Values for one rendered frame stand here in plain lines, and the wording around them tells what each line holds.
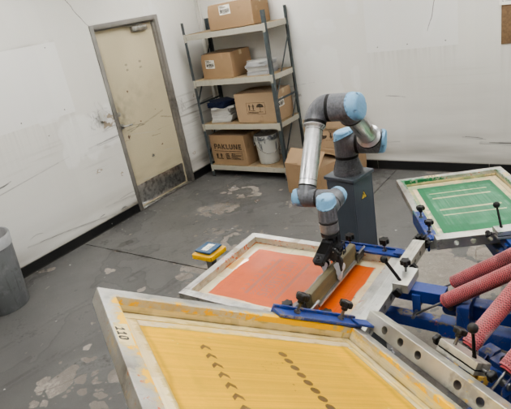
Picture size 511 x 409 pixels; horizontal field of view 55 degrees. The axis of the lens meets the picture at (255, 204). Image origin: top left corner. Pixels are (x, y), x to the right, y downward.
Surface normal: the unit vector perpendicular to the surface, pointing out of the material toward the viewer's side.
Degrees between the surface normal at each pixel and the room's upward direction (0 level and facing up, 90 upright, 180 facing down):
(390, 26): 90
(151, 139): 90
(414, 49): 90
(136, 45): 90
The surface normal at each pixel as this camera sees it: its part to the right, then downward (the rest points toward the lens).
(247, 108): -0.51, 0.41
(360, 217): 0.69, 0.16
